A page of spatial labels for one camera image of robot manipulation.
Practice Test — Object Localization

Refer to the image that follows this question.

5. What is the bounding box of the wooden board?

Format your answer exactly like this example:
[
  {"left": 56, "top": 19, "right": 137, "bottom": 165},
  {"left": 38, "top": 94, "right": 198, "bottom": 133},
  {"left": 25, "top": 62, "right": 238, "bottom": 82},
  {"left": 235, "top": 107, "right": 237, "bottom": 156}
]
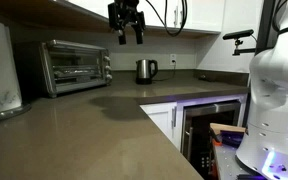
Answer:
[{"left": 209, "top": 122, "right": 247, "bottom": 136}]

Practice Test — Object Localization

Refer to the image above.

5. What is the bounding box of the black kettle power cord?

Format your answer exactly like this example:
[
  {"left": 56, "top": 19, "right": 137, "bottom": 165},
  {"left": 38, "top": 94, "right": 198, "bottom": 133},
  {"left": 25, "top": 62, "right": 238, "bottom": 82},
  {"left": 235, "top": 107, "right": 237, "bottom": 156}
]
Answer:
[{"left": 152, "top": 61, "right": 177, "bottom": 83}]

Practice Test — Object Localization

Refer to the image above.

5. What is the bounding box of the small dark countertop object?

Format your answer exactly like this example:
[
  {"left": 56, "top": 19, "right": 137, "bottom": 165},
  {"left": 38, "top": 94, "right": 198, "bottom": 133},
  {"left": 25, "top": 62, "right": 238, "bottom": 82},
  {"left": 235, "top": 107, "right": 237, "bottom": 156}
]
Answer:
[{"left": 198, "top": 74, "right": 219, "bottom": 83}]

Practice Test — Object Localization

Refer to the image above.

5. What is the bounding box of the white cylindrical container metal base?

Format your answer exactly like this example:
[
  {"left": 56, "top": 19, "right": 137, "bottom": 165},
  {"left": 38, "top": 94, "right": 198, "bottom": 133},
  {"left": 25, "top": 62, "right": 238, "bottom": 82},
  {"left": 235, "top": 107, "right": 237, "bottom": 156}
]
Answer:
[{"left": 0, "top": 18, "right": 32, "bottom": 124}]

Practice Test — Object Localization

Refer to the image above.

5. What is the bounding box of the white wall outlet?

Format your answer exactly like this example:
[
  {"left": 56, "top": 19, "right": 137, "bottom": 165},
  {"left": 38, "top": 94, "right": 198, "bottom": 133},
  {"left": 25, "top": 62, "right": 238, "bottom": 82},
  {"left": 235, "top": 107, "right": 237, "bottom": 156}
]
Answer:
[{"left": 169, "top": 53, "right": 178, "bottom": 67}]

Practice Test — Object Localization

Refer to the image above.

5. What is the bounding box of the silver upper cabinet handle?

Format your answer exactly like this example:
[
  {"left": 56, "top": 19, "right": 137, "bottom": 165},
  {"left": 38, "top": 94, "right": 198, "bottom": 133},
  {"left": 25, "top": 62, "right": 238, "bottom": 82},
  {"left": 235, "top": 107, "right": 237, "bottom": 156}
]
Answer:
[{"left": 173, "top": 5, "right": 180, "bottom": 29}]

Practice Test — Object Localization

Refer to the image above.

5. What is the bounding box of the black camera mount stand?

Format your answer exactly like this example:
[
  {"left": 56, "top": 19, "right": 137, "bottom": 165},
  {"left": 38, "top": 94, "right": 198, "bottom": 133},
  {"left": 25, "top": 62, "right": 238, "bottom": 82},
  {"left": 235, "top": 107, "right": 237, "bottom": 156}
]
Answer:
[{"left": 232, "top": 38, "right": 257, "bottom": 57}]

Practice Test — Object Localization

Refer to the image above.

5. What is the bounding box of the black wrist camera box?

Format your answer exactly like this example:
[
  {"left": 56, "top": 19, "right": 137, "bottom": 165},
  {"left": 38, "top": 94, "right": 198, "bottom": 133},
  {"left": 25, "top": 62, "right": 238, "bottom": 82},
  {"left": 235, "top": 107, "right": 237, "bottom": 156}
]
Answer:
[{"left": 107, "top": 2, "right": 120, "bottom": 30}]

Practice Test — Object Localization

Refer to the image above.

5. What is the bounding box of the orange clamp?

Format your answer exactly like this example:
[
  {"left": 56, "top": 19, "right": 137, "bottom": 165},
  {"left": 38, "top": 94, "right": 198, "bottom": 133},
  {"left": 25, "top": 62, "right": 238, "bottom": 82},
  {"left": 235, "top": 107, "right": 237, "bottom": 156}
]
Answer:
[{"left": 211, "top": 138, "right": 223, "bottom": 148}]

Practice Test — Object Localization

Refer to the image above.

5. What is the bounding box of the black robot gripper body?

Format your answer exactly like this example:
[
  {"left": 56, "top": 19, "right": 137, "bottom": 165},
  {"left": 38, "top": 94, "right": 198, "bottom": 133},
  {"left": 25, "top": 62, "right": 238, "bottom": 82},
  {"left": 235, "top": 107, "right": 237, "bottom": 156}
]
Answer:
[{"left": 115, "top": 0, "right": 147, "bottom": 34}]

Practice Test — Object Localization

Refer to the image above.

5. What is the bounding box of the black cable bundle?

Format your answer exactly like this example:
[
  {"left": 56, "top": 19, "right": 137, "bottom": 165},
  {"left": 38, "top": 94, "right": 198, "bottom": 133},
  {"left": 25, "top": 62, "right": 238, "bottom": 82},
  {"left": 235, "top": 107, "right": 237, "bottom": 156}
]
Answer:
[{"left": 271, "top": 0, "right": 288, "bottom": 33}]

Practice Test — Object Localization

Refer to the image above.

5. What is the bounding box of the black stereo camera bar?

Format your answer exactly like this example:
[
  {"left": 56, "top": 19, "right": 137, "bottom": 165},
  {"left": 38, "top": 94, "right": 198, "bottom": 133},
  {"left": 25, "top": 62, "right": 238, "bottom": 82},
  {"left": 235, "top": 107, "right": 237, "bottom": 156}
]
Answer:
[{"left": 222, "top": 29, "right": 255, "bottom": 41}]

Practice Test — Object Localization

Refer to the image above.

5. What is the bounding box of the steel undercounter beverage cooler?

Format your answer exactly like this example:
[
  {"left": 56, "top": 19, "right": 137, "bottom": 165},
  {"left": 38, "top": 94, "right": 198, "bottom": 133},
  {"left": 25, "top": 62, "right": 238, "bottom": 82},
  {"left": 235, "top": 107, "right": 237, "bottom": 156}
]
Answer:
[{"left": 180, "top": 100, "right": 242, "bottom": 180}]

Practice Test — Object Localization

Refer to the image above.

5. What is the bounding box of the grey perforated robot table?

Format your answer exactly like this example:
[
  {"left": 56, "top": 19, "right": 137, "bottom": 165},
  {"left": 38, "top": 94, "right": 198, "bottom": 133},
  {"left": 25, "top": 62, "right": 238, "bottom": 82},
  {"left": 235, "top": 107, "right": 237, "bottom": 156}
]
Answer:
[{"left": 211, "top": 143, "right": 263, "bottom": 180}]

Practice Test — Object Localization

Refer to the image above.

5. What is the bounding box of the silver cabinet handle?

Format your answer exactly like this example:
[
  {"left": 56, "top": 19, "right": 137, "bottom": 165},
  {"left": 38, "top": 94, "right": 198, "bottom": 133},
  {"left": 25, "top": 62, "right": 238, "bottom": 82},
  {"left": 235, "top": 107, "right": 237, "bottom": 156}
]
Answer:
[
  {"left": 173, "top": 5, "right": 180, "bottom": 29},
  {"left": 170, "top": 105, "right": 178, "bottom": 130}
]

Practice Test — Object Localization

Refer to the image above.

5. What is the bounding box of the thin black looped cable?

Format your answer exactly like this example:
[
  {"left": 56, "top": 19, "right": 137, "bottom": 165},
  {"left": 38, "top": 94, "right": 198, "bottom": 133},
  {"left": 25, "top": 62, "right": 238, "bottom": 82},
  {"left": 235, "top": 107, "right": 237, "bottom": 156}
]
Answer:
[{"left": 145, "top": 0, "right": 189, "bottom": 38}]

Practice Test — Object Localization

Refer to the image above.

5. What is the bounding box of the steel electric kettle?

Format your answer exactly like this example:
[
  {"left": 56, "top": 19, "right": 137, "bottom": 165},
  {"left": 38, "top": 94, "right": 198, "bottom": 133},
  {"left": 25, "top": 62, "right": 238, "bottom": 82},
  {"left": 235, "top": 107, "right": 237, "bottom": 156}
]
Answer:
[{"left": 135, "top": 59, "right": 159, "bottom": 85}]

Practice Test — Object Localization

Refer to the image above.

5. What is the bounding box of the white lower cabinet door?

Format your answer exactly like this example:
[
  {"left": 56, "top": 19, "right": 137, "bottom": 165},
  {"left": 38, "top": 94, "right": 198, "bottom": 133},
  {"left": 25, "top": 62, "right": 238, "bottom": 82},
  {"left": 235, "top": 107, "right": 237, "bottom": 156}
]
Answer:
[{"left": 139, "top": 101, "right": 179, "bottom": 143}]

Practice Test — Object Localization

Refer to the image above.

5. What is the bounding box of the silver lower cabinet handle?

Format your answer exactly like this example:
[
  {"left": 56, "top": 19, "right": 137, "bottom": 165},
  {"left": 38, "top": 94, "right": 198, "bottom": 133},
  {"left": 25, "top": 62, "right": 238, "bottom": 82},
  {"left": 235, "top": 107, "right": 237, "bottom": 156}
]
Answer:
[{"left": 170, "top": 105, "right": 178, "bottom": 130}]

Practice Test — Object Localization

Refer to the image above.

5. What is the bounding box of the black vertical pole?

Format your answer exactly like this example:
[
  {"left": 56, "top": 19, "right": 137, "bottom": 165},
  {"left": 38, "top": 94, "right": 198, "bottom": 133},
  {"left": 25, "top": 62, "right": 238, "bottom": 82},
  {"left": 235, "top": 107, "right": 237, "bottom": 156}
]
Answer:
[{"left": 255, "top": 0, "right": 278, "bottom": 56}]

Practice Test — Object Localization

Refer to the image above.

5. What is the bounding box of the dark purple-lit box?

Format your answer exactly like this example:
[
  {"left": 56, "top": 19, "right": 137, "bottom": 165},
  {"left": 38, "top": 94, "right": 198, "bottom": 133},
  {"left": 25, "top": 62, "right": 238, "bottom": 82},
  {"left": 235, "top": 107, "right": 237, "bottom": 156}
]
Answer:
[{"left": 218, "top": 130, "right": 246, "bottom": 148}]

